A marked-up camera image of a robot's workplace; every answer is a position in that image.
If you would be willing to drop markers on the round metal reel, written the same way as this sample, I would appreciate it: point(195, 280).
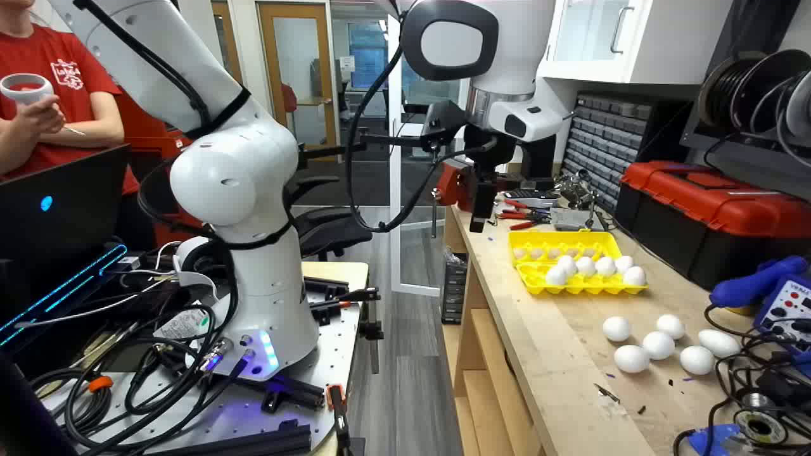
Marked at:
point(758, 425)

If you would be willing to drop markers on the blue plastic tool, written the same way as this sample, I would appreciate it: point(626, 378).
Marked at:
point(756, 285)

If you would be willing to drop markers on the metal robot mounting table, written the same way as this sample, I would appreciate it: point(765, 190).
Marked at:
point(332, 339)

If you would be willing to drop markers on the white cup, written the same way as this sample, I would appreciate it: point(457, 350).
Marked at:
point(25, 87)

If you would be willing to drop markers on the person in red shirt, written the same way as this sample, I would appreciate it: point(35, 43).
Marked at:
point(59, 92)

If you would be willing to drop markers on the black office chair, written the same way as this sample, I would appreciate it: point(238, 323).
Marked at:
point(329, 225)

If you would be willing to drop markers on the black orange bar clamp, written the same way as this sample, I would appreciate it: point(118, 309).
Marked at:
point(338, 420)

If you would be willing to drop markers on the blue soldering station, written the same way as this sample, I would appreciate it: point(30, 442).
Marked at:
point(787, 307)

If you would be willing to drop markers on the red bench vise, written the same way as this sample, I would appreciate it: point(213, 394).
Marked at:
point(454, 180)

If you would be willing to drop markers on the black case blue trim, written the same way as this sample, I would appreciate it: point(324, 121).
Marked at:
point(59, 292)

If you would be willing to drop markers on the grey parts drawer organizer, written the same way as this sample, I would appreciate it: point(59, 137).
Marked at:
point(603, 149)

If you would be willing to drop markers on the white wall cabinet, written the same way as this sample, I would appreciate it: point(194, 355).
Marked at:
point(633, 40)

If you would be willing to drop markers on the black camera stand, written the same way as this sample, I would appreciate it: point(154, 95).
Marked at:
point(405, 144)

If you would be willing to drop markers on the white egg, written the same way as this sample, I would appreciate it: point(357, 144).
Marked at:
point(584, 264)
point(632, 358)
point(721, 344)
point(658, 345)
point(617, 331)
point(623, 261)
point(603, 266)
point(559, 275)
point(565, 261)
point(697, 360)
point(633, 275)
point(669, 325)

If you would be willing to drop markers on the yellow plastic egg tray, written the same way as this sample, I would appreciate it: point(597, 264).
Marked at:
point(540, 249)

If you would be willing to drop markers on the red and black toolbox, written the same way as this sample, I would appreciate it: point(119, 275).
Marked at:
point(717, 212)

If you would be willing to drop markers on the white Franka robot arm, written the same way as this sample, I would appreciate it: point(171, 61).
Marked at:
point(228, 179)

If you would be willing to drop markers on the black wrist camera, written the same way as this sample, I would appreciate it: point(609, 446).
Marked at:
point(538, 159)

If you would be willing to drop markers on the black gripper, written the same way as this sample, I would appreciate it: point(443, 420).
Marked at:
point(489, 156)

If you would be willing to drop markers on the black laptop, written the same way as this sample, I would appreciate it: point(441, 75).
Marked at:
point(59, 203)

